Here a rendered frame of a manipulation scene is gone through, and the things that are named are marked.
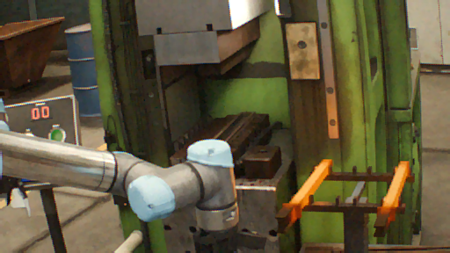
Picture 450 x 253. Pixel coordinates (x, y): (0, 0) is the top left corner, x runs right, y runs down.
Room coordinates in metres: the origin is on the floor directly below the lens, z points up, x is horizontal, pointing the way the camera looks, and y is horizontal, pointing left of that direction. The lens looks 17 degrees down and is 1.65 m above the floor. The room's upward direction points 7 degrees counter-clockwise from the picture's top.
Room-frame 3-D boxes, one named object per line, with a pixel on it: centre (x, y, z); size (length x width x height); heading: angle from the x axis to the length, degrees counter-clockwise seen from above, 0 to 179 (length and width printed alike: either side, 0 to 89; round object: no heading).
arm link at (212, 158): (1.12, 0.04, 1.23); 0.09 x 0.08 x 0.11; 127
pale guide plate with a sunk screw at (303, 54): (1.96, -0.25, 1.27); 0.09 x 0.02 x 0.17; 69
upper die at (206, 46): (2.14, 0.01, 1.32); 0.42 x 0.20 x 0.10; 159
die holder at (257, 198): (2.13, -0.04, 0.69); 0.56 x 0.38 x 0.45; 159
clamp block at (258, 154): (1.94, -0.10, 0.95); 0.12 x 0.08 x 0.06; 159
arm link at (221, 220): (1.12, 0.03, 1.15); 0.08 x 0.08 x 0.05
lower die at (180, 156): (2.14, 0.01, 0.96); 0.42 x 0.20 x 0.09; 159
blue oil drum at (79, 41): (6.68, 1.24, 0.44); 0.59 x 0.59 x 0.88
